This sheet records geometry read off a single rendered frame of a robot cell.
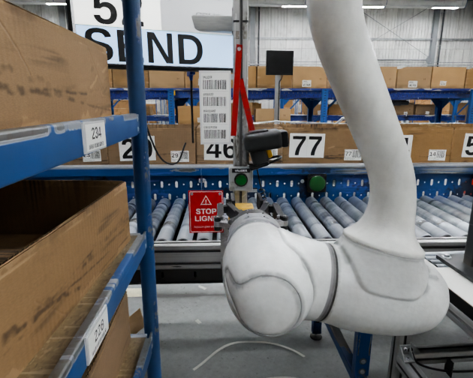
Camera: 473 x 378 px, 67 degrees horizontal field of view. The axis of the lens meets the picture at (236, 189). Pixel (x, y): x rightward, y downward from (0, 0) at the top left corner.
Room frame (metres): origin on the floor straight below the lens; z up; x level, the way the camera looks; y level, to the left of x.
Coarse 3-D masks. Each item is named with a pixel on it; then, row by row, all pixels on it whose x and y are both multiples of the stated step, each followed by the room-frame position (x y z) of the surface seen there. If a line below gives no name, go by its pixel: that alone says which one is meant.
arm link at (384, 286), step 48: (336, 0) 0.43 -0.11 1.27; (336, 48) 0.43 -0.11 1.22; (336, 96) 0.45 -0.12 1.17; (384, 96) 0.43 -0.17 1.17; (384, 144) 0.42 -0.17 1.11; (384, 192) 0.43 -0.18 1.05; (336, 240) 0.46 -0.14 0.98; (384, 240) 0.40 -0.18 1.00; (336, 288) 0.38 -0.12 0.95; (384, 288) 0.38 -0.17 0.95; (432, 288) 0.40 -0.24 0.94
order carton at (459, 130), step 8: (456, 128) 1.65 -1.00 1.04; (464, 128) 1.65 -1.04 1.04; (472, 128) 1.65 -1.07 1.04; (456, 136) 1.65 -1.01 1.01; (464, 136) 1.65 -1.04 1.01; (456, 144) 1.65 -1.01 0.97; (456, 152) 1.65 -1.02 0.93; (456, 160) 1.65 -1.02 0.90; (464, 160) 1.65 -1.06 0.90; (472, 160) 1.66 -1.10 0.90
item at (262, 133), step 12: (252, 132) 0.96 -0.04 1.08; (264, 132) 0.96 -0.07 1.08; (276, 132) 0.96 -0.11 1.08; (252, 144) 0.95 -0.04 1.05; (264, 144) 0.95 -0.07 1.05; (276, 144) 0.95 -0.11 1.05; (288, 144) 0.96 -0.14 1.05; (252, 156) 0.97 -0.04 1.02; (264, 156) 0.97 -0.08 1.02; (252, 168) 0.96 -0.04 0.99
